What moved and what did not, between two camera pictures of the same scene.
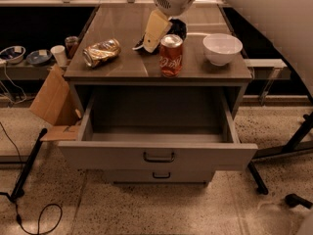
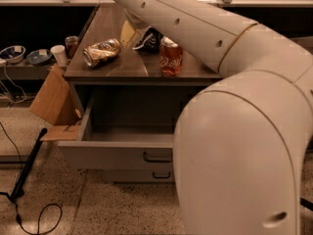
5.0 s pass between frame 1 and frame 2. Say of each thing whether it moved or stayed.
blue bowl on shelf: stayed
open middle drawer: stayed
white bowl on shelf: stayed
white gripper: moved
